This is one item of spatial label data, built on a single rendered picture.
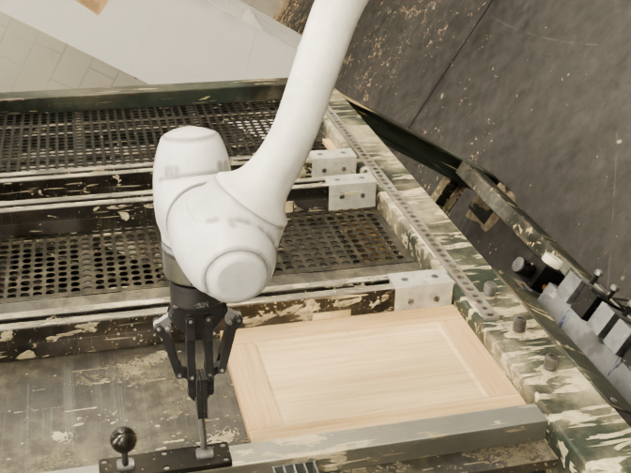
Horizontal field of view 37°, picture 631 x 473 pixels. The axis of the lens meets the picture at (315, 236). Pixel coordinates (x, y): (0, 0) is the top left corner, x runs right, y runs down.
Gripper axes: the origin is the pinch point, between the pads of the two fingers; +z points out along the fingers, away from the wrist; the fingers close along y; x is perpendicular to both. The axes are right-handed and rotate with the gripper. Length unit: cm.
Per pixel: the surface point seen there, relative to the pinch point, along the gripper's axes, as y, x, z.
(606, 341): 75, 12, 8
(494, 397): 52, 8, 14
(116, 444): -12.8, -6.7, 1.9
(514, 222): 120, 138, 47
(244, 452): 6.5, 0.3, 12.4
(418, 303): 49, 40, 13
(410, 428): 34.0, 0.4, 12.4
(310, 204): 40, 93, 14
